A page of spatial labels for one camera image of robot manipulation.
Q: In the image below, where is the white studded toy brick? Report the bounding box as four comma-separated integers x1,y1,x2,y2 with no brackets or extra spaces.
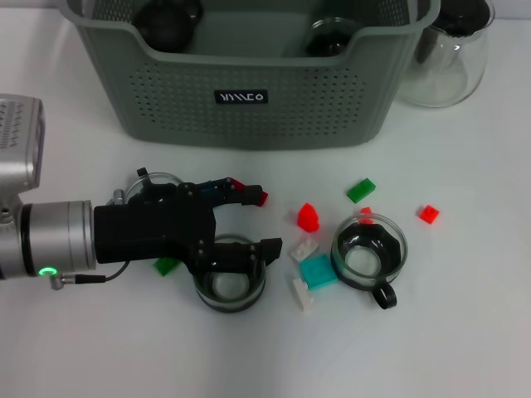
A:
289,238,320,262

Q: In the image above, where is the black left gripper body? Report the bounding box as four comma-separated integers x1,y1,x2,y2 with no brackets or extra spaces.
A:
94,186,219,266

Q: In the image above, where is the dark red toy brick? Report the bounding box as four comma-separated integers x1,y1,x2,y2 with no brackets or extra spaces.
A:
229,177,270,207

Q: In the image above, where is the green rectangular toy brick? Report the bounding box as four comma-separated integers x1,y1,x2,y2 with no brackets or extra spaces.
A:
153,257,182,276
346,177,378,204

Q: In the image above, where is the white notched toy brick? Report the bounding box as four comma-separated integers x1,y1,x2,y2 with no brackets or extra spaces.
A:
290,277,315,312

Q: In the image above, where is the small red square brick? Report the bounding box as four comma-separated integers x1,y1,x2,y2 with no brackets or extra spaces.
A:
417,203,441,225

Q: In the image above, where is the orange-red sloped toy brick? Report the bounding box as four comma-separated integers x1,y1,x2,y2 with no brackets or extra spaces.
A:
296,201,320,233

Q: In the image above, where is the black round teapot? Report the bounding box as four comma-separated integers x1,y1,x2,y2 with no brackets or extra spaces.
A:
132,0,204,54

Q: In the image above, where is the grey-green perforated storage bin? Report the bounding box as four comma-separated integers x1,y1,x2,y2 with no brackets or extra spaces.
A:
57,0,441,150

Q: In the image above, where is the teal square toy brick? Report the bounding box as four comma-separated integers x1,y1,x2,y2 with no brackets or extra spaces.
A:
298,253,338,290

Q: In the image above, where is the glass carafe with black lid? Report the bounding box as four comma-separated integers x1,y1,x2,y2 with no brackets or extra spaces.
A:
396,0,497,109

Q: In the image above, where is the glass teacup with black sleeve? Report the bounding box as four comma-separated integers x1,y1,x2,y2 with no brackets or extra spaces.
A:
192,233,266,314
329,211,407,311
124,167,186,208
306,17,362,57

